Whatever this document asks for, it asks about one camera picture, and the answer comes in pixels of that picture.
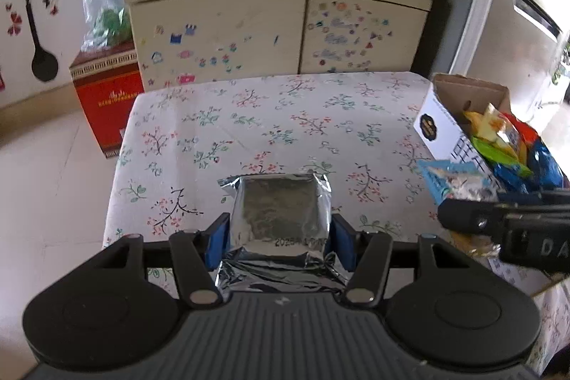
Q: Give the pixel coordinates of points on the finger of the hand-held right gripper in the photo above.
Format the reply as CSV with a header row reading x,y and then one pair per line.
x,y
467,217

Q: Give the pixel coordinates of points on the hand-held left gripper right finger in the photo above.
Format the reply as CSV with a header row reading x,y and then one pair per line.
x,y
343,242

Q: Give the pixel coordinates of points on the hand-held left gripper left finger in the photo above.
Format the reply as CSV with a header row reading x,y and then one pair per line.
x,y
217,242

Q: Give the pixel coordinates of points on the light blue cartoon snack packet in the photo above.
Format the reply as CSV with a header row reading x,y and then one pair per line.
x,y
458,179

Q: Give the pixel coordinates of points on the silver foil snack packet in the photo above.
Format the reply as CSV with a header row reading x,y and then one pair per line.
x,y
278,219

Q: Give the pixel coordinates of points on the green snack packet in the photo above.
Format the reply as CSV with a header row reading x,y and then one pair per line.
x,y
498,155

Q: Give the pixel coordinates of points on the cardboard box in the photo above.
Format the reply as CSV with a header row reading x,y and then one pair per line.
x,y
445,139

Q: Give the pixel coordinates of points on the red snack packet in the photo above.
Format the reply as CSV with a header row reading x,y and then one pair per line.
x,y
525,130

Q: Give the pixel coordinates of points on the floral tablecloth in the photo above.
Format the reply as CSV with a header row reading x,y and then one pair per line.
x,y
267,117

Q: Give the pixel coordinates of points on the red gift box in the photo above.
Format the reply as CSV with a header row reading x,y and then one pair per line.
x,y
109,95

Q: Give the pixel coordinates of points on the beige wooden cabinet with stickers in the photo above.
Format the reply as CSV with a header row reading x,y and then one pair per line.
x,y
222,28

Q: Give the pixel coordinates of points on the clear plastic bag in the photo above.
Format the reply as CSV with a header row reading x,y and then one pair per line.
x,y
107,10

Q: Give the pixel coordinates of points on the green leaf wall sticker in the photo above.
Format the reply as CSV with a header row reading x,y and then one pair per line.
x,y
562,70

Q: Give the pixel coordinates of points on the red flower wall sticker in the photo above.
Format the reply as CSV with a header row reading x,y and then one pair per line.
x,y
51,4

